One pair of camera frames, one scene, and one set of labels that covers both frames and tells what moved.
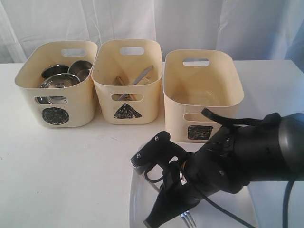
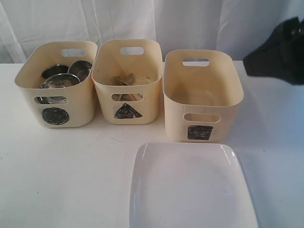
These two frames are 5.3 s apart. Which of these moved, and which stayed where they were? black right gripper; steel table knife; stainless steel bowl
Moved: steel table knife; black right gripper
Stayed: stainless steel bowl
